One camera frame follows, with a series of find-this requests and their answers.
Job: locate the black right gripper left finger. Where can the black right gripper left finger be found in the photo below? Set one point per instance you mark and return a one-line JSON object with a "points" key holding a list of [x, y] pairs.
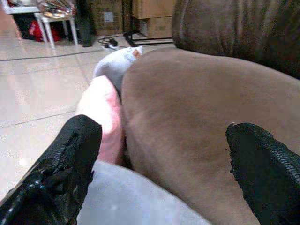
{"points": [[58, 168]]}

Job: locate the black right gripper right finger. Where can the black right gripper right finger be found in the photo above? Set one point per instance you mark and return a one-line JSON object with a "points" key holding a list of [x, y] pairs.
{"points": [[264, 168]]}

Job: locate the pink pillow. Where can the pink pillow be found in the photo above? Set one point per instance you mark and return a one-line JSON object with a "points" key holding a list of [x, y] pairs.
{"points": [[103, 117]]}

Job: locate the light grey pillow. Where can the light grey pillow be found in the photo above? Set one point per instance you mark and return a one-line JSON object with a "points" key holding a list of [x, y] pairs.
{"points": [[131, 199]]}

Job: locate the brown fabric sofa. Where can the brown fabric sofa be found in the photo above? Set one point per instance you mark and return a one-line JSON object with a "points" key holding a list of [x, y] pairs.
{"points": [[192, 112]]}

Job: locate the grey and white pillow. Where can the grey and white pillow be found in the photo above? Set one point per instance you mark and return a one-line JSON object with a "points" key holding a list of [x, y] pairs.
{"points": [[117, 65]]}

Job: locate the white power strip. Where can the white power strip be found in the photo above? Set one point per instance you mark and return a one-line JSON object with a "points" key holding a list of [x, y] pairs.
{"points": [[111, 47]]}

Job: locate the red bag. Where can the red bag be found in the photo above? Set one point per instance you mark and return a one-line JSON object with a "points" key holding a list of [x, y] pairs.
{"points": [[41, 31]]}

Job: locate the black tower speaker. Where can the black tower speaker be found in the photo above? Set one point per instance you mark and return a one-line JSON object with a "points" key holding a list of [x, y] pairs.
{"points": [[84, 23]]}

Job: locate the white side table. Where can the white side table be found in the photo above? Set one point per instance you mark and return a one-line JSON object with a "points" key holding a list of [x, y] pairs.
{"points": [[47, 21]]}

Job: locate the black metal stand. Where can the black metal stand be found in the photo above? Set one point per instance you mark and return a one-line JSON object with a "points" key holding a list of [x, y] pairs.
{"points": [[143, 38]]}

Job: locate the cardboard box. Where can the cardboard box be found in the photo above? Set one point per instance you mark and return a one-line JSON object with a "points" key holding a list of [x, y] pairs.
{"points": [[155, 18]]}

